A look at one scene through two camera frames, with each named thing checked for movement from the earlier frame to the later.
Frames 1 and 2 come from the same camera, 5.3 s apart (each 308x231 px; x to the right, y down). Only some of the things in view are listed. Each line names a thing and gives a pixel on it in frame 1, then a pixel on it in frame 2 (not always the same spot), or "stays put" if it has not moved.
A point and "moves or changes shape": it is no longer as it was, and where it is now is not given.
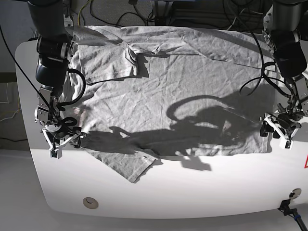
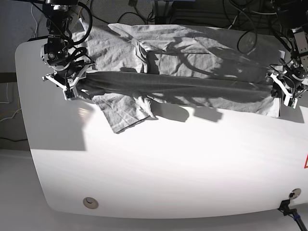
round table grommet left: (90, 202) stays put
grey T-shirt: (142, 93) moves or changes shape
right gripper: (286, 125) -> (291, 89)
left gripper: (57, 135) -> (68, 83)
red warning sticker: (306, 164) stays put
